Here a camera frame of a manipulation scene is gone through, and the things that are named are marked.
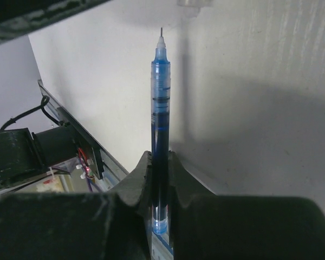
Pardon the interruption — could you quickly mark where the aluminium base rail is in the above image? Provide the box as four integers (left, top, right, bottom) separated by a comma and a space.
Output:
34, 81, 173, 259

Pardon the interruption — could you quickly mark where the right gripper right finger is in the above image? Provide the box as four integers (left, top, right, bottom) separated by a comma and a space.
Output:
168, 152, 325, 259

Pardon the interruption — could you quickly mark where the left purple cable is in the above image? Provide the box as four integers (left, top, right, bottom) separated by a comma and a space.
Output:
54, 162, 98, 193

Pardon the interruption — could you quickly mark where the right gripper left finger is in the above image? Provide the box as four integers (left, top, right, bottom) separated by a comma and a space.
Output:
0, 151, 152, 259

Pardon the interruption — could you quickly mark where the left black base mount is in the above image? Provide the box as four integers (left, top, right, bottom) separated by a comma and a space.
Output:
57, 107, 103, 180

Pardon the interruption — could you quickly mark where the clear pen cap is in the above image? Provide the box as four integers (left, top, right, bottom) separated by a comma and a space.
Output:
177, 0, 213, 8

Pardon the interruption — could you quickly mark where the blue pen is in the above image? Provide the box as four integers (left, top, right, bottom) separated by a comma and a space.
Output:
151, 29, 171, 235

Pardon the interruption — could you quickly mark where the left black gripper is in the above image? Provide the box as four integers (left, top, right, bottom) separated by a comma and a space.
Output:
0, 0, 107, 44

